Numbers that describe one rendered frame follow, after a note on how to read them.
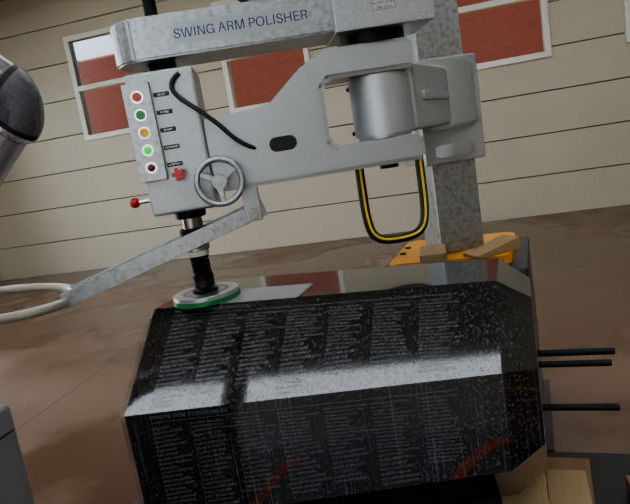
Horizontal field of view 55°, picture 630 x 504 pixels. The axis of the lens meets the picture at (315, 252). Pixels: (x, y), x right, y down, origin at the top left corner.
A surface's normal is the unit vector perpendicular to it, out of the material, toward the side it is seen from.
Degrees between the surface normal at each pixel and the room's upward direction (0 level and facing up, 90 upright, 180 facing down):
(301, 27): 90
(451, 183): 90
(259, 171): 90
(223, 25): 90
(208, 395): 45
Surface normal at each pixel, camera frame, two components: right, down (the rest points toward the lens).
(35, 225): -0.22, 0.21
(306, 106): 0.10, 0.16
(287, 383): -0.30, -0.54
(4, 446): 0.96, -0.11
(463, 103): 0.39, 0.10
